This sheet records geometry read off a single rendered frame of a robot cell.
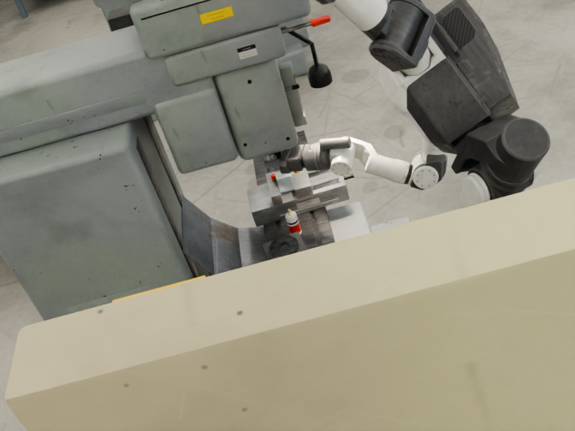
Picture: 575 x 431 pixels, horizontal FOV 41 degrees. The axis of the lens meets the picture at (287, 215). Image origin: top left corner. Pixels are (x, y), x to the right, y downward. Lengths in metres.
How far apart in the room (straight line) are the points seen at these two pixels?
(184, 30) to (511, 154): 0.92
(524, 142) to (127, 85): 1.08
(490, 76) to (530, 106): 2.80
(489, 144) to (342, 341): 1.45
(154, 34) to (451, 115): 0.81
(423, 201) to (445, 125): 2.19
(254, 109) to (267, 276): 1.83
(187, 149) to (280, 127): 0.28
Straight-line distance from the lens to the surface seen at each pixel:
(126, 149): 2.18
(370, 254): 0.44
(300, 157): 2.42
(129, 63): 2.18
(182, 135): 2.27
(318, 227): 2.64
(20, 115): 2.29
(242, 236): 2.79
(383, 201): 4.18
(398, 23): 1.89
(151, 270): 2.44
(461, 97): 1.96
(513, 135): 1.83
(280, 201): 2.67
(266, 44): 2.15
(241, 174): 4.68
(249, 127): 2.29
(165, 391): 0.45
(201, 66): 2.17
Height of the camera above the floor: 2.60
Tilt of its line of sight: 38 degrees down
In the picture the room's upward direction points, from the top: 17 degrees counter-clockwise
